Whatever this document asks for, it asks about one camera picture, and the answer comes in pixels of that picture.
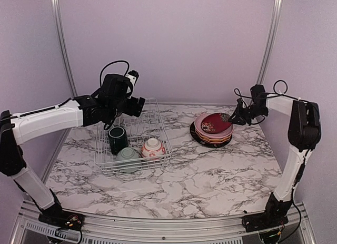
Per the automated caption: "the black striped plate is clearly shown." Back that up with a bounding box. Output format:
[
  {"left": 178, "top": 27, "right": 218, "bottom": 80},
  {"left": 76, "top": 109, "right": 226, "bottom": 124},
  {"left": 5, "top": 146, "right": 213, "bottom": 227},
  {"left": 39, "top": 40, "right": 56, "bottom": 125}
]
[{"left": 190, "top": 122, "right": 232, "bottom": 148}]

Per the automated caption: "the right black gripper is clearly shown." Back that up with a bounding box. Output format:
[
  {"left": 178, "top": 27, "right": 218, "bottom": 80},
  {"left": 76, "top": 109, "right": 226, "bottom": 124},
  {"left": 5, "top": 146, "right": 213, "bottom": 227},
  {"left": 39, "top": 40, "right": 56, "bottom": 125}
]
[{"left": 228, "top": 103, "right": 268, "bottom": 125}]

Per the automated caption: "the dark brown plate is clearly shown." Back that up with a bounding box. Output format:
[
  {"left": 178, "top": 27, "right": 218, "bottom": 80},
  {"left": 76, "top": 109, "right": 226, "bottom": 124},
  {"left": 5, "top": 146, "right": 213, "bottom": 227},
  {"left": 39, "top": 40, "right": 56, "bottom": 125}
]
[{"left": 201, "top": 113, "right": 232, "bottom": 134}]

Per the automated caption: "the front aluminium rail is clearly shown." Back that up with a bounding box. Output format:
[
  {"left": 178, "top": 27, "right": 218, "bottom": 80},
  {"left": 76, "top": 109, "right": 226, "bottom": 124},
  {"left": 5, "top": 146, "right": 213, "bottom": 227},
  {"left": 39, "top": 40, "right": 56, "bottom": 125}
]
[{"left": 10, "top": 201, "right": 316, "bottom": 243}]

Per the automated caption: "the maroon polka dot plate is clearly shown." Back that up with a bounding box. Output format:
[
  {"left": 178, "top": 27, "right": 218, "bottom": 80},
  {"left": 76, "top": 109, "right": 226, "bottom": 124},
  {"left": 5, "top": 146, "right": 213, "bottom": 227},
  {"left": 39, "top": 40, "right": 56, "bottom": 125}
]
[{"left": 191, "top": 134, "right": 232, "bottom": 145}]

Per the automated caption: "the white wire dish rack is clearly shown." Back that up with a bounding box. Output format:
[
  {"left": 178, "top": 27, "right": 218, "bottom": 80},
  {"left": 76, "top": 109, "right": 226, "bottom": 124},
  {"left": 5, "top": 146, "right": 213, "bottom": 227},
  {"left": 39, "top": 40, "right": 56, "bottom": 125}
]
[{"left": 94, "top": 98, "right": 172, "bottom": 174}]

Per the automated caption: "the yellow polka dot plate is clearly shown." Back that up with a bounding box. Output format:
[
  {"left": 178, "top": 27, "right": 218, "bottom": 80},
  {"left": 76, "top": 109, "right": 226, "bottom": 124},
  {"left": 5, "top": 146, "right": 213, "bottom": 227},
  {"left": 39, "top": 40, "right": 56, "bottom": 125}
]
[{"left": 195, "top": 131, "right": 232, "bottom": 144}]

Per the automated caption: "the aluminium frame post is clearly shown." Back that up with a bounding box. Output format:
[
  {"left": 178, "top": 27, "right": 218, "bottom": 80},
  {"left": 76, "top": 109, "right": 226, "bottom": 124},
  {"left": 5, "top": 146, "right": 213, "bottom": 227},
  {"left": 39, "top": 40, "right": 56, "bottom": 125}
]
[
  {"left": 51, "top": 0, "right": 78, "bottom": 97},
  {"left": 256, "top": 0, "right": 283, "bottom": 84}
]

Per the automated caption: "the pink plate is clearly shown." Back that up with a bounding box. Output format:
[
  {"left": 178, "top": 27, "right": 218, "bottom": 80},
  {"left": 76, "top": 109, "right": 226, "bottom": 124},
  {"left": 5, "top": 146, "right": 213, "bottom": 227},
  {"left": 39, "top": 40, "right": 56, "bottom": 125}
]
[{"left": 194, "top": 113, "right": 233, "bottom": 139}]

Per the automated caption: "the dark green mug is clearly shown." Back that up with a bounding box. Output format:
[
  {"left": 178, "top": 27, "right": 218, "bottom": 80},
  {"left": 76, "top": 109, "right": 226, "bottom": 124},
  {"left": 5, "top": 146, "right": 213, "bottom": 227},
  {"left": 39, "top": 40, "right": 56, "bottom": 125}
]
[{"left": 107, "top": 126, "right": 128, "bottom": 155}]

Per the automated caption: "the pale green bowl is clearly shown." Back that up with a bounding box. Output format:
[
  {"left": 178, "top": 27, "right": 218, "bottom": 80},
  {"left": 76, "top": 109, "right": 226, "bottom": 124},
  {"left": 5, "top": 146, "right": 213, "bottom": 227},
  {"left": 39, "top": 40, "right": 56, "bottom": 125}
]
[{"left": 115, "top": 147, "right": 140, "bottom": 173}]

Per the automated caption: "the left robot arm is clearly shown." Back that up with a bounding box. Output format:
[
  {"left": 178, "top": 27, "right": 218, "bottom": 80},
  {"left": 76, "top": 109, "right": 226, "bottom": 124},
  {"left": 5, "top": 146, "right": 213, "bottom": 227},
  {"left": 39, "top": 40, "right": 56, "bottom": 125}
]
[{"left": 1, "top": 95, "right": 145, "bottom": 226}]

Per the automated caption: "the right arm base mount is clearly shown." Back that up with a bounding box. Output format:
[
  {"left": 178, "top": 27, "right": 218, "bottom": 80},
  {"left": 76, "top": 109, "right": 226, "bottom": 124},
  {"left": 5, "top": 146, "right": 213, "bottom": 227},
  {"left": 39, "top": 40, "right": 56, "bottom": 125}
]
[{"left": 242, "top": 212, "right": 289, "bottom": 232}]

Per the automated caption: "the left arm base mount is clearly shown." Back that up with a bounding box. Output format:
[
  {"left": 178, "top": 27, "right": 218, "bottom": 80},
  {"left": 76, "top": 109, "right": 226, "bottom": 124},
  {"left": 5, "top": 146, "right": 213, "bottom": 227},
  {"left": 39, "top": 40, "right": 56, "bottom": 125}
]
[{"left": 38, "top": 211, "right": 85, "bottom": 231}]

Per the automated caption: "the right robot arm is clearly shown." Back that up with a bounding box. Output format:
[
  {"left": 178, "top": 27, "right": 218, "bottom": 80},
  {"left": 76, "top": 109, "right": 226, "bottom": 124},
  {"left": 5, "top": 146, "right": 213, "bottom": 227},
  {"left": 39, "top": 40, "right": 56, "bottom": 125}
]
[{"left": 230, "top": 93, "right": 321, "bottom": 227}]

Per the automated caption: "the left aluminium frame post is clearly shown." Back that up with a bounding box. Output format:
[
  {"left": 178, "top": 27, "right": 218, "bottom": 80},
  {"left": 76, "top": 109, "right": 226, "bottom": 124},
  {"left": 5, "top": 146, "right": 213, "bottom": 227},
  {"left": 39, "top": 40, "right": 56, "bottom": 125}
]
[{"left": 51, "top": 0, "right": 78, "bottom": 97}]

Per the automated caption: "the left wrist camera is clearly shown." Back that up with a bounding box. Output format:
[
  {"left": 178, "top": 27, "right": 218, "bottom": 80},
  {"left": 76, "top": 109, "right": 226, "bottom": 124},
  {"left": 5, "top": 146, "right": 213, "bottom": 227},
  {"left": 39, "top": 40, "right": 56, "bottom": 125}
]
[{"left": 100, "top": 70, "right": 139, "bottom": 99}]

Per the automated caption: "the red patterned white bowl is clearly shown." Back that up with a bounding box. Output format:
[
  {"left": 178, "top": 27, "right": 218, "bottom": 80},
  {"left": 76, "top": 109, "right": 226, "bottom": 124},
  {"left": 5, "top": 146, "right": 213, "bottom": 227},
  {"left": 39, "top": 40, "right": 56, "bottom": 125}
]
[{"left": 141, "top": 138, "right": 166, "bottom": 160}]

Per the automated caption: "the right aluminium frame post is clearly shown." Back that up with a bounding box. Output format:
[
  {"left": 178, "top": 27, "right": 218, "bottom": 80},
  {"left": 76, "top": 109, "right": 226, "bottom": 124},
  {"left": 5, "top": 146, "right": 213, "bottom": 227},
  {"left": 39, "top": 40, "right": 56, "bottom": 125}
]
[{"left": 256, "top": 0, "right": 283, "bottom": 84}]

